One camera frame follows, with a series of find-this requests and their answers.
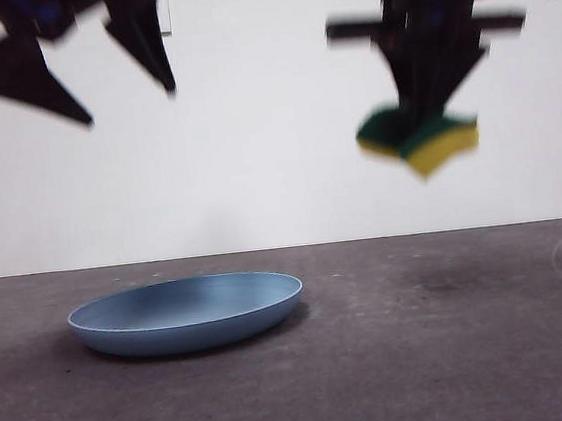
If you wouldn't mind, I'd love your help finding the yellow sponge with green pad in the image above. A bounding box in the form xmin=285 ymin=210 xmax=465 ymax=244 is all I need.
xmin=353 ymin=94 xmax=485 ymax=186

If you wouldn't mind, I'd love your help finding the light blue round plate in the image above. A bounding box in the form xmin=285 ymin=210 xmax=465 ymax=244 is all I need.
xmin=63 ymin=266 xmax=310 ymax=365

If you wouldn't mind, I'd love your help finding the white wall socket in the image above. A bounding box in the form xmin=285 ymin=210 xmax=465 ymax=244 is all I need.
xmin=155 ymin=0 xmax=174 ymax=36

